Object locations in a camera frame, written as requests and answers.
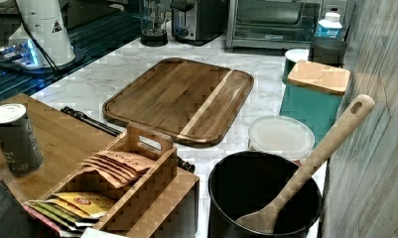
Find dark grey cup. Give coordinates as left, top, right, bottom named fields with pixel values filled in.
left=308, top=37, right=347, bottom=67

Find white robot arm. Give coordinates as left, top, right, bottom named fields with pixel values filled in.
left=9, top=0, right=75, bottom=69

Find black rod on counter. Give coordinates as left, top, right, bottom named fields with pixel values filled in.
left=61, top=106, right=196, bottom=173

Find teal canister with wooden lid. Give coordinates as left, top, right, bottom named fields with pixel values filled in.
left=280, top=60, right=350, bottom=144

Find glass electric kettle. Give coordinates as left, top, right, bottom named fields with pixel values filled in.
left=139, top=0, right=168, bottom=47

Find white blue plastic bottle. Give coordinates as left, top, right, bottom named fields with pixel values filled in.
left=315, top=12, right=342, bottom=39

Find wooden spoon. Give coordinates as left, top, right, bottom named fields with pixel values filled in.
left=235, top=94, right=375, bottom=234

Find green canister with white lid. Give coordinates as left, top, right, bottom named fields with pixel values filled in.
left=282, top=49, right=309, bottom=83

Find yellow green tea bag packets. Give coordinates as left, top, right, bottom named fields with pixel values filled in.
left=24, top=191, right=115, bottom=238

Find wooden cutting board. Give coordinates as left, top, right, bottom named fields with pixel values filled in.
left=102, top=58, right=254, bottom=148

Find grey tin can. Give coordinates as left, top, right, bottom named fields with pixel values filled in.
left=0, top=103, right=44, bottom=176

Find wooden drawer chest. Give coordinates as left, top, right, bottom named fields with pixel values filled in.
left=0, top=94, right=199, bottom=238

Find glass jar with white lid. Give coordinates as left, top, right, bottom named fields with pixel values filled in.
left=248, top=116, right=315, bottom=165

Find black silver toaster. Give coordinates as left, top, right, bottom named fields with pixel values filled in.
left=170, top=0, right=228, bottom=46

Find wooden tea bag caddy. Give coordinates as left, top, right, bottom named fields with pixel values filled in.
left=43, top=123, right=178, bottom=235

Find silver toaster oven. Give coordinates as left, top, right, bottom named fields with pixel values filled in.
left=226, top=0, right=347, bottom=51

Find brown tea bag packets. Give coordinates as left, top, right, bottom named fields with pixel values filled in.
left=80, top=151, right=155, bottom=188

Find black utensil holder pot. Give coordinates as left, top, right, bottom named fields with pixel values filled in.
left=207, top=151, right=322, bottom=238

